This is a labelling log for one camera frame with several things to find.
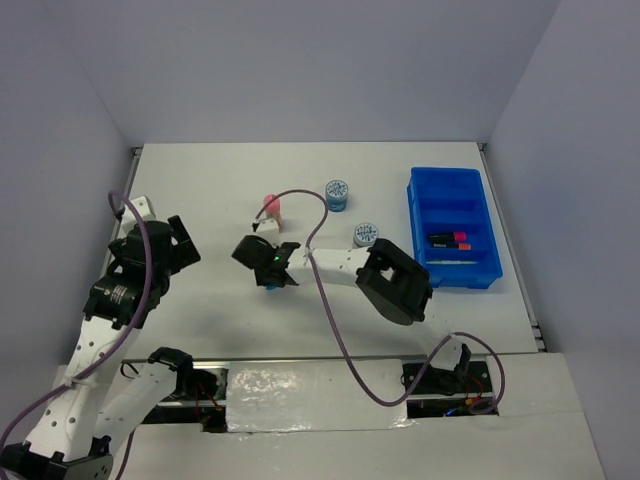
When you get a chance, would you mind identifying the pink-capped clear bottle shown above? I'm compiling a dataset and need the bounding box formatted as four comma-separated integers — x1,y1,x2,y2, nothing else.
263,194,283,232

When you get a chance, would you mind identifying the blue paint jar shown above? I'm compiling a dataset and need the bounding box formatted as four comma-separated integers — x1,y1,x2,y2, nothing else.
325,179,349,212

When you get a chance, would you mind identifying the grey-blue paint jar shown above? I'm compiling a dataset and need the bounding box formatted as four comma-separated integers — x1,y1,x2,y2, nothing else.
353,222,379,248

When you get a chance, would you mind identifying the pink-capped black highlighter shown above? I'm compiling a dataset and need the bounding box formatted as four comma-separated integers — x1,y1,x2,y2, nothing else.
427,232,467,243

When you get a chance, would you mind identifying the orange-capped black highlighter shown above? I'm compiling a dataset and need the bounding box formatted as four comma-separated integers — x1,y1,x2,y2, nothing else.
431,242,472,251

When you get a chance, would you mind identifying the yellow thin highlighter pen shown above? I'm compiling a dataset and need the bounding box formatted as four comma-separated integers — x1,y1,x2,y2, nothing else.
426,260,466,265

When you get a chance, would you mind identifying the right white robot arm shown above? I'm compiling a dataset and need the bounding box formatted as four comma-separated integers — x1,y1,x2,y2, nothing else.
232,234,433,363

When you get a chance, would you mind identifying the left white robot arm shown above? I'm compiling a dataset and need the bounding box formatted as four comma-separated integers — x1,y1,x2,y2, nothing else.
1,191,200,479

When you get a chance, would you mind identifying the blue compartment bin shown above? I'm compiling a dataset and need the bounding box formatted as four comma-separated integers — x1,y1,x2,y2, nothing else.
407,167,503,290

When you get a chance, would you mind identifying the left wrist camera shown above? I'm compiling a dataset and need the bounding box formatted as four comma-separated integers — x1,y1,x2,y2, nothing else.
120,195,156,237

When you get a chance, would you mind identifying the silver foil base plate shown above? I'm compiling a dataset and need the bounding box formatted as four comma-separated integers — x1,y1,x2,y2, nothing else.
226,360,410,433

